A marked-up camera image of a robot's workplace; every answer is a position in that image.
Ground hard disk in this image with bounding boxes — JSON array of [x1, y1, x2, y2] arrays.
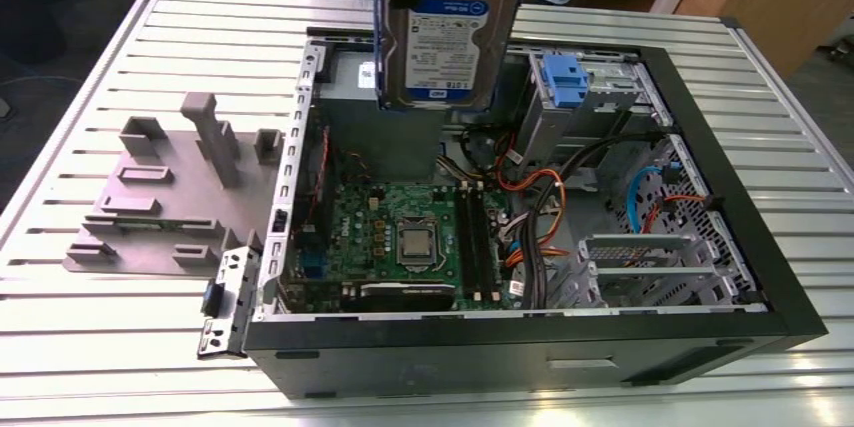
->
[[364, 0, 528, 111]]

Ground silver disk bay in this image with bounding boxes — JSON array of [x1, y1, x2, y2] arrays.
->
[[576, 234, 743, 309]]

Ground blue plastic drive latch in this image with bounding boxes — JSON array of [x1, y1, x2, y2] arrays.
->
[[542, 53, 594, 111]]

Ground grey power supply unit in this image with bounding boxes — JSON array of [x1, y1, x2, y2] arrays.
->
[[311, 51, 450, 183]]

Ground silver optical drive cage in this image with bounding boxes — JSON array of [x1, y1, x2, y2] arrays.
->
[[518, 50, 670, 171]]

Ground black case fan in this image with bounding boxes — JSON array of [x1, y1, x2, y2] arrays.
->
[[292, 111, 335, 253]]

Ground green motherboard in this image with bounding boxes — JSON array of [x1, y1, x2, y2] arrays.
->
[[283, 180, 530, 313]]

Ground silver CPU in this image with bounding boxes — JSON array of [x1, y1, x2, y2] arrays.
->
[[398, 227, 440, 257]]

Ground wooden cabinet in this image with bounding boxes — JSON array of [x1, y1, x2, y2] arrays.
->
[[674, 0, 854, 79]]

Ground grey parts rack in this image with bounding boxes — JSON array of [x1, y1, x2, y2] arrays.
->
[[60, 91, 289, 276]]

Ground black RAM slot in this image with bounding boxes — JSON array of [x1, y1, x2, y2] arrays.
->
[[470, 180, 506, 304], [455, 180, 487, 306]]

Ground CPU socket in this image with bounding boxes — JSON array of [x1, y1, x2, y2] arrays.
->
[[391, 215, 447, 274]]

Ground green RAM stick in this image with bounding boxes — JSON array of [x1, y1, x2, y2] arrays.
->
[[116, 216, 225, 232]]

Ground black graphics card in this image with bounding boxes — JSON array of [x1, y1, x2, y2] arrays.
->
[[337, 280, 460, 314]]

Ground black open PC case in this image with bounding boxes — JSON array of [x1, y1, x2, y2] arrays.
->
[[239, 24, 830, 401]]

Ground red black twisted wire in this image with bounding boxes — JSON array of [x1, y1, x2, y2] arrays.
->
[[311, 125, 333, 231]]

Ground yellow black wire bundle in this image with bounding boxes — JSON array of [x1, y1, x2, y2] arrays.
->
[[436, 154, 486, 183]]

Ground orange power wire bundle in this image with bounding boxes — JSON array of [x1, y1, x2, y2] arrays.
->
[[496, 169, 570, 268]]

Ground blue data wire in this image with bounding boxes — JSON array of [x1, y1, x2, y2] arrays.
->
[[624, 160, 683, 237]]

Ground orange red power wire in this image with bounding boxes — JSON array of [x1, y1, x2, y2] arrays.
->
[[655, 193, 710, 221]]

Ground silver hinged slot bracket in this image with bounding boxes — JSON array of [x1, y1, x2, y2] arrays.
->
[[196, 245, 267, 361]]

